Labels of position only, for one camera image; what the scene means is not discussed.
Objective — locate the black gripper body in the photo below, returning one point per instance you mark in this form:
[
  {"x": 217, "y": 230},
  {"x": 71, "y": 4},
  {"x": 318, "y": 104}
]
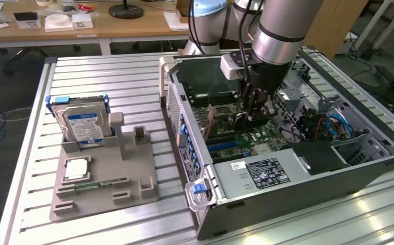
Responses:
[{"x": 269, "y": 76}]

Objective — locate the green graphics card with fan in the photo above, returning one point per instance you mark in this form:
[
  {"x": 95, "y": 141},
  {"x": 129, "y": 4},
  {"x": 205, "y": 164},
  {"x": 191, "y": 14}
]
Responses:
[{"x": 239, "y": 125}]

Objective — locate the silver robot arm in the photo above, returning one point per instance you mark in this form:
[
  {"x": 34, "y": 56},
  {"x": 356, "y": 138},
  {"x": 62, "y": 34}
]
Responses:
[{"x": 282, "y": 30}]

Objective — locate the metal CPU socket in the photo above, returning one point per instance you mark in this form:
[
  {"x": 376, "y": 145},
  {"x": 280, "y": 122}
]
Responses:
[{"x": 223, "y": 109}]

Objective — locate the metal disk bay cage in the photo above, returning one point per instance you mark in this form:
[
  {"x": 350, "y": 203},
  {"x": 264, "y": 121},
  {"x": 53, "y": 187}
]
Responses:
[{"x": 296, "y": 99}]

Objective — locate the green motherboard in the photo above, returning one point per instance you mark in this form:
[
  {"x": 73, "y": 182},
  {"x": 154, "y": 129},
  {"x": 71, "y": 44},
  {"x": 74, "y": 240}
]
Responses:
[{"x": 262, "y": 143}]

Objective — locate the wooden cabinet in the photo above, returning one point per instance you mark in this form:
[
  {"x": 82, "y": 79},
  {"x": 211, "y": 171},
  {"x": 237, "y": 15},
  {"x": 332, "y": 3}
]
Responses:
[{"x": 340, "y": 25}]

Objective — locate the grey power supply unit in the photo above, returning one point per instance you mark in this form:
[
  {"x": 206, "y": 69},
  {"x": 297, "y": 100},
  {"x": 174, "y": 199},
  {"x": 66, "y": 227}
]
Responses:
[{"x": 231, "y": 183}]

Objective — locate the white paper stack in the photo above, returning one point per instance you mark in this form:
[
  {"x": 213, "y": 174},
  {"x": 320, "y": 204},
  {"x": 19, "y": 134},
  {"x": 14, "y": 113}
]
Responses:
[{"x": 177, "y": 21}]

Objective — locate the brown cardboard box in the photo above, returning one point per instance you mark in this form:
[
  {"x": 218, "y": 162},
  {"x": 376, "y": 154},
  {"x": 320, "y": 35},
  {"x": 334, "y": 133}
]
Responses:
[{"x": 182, "y": 9}]

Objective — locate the blue case latch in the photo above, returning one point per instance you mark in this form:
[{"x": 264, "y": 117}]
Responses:
[{"x": 198, "y": 191}]

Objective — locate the dark grey open PC case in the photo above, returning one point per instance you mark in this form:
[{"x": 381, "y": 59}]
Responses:
[{"x": 286, "y": 204}]

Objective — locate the wooden desk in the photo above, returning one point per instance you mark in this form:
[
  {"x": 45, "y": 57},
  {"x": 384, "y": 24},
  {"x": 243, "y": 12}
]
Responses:
[{"x": 129, "y": 28}]

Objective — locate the black round lamp base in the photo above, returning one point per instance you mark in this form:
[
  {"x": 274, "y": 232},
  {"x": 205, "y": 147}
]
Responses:
[{"x": 126, "y": 11}]

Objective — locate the hard disk in blue carrier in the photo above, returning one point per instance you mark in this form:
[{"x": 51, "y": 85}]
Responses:
[{"x": 83, "y": 122}]

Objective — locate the green RAM stick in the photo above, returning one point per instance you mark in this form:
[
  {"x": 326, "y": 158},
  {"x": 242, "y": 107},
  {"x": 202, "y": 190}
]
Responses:
[{"x": 97, "y": 185}]

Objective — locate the white cube box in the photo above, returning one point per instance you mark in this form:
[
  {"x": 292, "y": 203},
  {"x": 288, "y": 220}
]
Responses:
[{"x": 82, "y": 21}]

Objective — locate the silver CPU chip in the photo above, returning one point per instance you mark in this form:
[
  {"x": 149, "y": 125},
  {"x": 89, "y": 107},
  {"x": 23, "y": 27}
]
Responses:
[{"x": 77, "y": 169}]

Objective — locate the grey printed parts rack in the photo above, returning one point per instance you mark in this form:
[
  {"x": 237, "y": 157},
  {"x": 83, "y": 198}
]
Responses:
[{"x": 109, "y": 201}]

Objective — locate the red packet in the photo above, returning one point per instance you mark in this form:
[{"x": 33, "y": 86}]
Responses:
[{"x": 85, "y": 8}]

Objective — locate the flat white box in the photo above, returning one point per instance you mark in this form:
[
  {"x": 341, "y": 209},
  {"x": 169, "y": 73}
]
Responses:
[{"x": 59, "y": 27}]

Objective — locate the black office chair base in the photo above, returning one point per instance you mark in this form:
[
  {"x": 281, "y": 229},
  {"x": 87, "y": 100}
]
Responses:
[{"x": 17, "y": 58}]

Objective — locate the white box with black top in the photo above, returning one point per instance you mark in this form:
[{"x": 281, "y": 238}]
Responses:
[{"x": 27, "y": 20}]

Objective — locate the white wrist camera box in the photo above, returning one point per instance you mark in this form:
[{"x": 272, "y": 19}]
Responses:
[{"x": 229, "y": 69}]

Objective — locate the white desk frame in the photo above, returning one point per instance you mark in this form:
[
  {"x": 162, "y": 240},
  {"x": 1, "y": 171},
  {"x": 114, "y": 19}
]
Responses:
[{"x": 388, "y": 15}]

